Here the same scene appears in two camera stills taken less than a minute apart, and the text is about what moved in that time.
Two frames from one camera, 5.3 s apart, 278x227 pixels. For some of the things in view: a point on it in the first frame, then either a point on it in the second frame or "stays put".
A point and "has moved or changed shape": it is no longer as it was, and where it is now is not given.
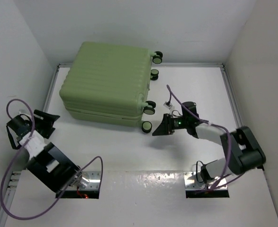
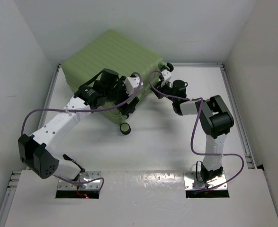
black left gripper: [48, 121] to [120, 84]
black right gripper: [166, 127] to [160, 89]
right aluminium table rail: [233, 100] stays put
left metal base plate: [90, 180] stays put
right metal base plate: [192, 180] stays put
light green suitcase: [110, 83] has moved or changed shape
